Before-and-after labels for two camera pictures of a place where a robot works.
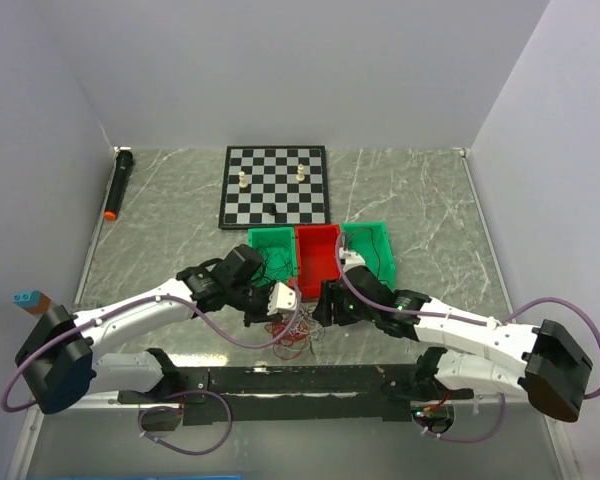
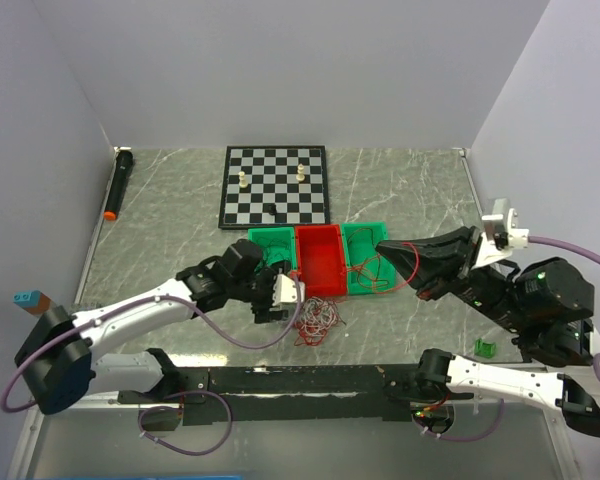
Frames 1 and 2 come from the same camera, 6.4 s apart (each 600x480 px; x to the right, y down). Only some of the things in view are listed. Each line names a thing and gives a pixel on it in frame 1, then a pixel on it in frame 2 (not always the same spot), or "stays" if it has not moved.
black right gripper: [331, 292] → [436, 269]
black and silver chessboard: [274, 186] stays
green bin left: [278, 249] stays
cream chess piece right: [300, 176] stays
